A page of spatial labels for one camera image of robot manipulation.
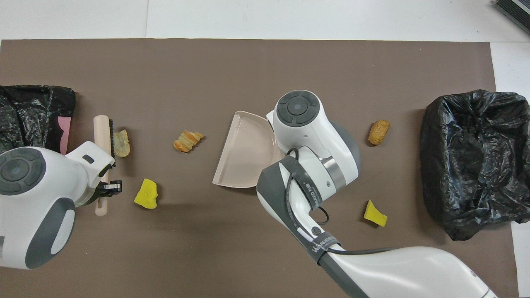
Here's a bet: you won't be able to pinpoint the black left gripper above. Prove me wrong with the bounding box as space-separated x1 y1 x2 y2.
91 180 123 205

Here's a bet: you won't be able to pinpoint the yellow sponge chunk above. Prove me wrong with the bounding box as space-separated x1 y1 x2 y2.
134 178 159 209

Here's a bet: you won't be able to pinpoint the pale beige bread chunk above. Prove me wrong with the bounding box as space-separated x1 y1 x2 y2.
114 130 130 158

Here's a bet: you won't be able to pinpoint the beige hand brush black bristles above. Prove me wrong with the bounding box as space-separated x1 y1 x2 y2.
93 115 116 217

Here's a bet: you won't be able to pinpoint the orange striped bread piece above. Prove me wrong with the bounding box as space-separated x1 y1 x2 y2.
173 130 204 153

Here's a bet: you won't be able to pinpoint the beige plastic dustpan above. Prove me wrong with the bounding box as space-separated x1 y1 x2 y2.
212 111 286 189

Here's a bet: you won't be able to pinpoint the yellow sponge wedge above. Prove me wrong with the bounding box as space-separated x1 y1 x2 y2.
364 199 388 227

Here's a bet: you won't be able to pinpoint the brown croquette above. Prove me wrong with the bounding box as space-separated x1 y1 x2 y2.
368 120 390 146

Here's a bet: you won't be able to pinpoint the pink bin with black bag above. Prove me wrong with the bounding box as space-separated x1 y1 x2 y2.
0 85 76 156

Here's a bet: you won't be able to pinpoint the bin wrapped in black bag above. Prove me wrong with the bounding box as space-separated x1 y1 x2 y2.
420 89 530 242

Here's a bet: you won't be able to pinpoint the brown paper table mat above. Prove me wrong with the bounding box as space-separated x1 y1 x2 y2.
0 38 520 298

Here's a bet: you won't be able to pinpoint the grey ribbed device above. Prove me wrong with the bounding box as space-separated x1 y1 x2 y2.
494 0 530 34

